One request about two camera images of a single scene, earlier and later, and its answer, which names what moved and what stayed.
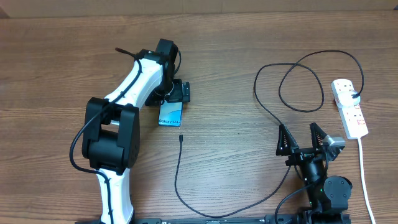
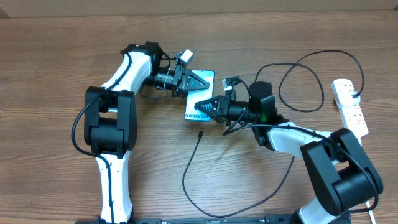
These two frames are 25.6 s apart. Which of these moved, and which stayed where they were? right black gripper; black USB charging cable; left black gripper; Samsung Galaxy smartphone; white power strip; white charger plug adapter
Moved: left black gripper; right black gripper; black USB charging cable; Samsung Galaxy smartphone
Stayed: white charger plug adapter; white power strip
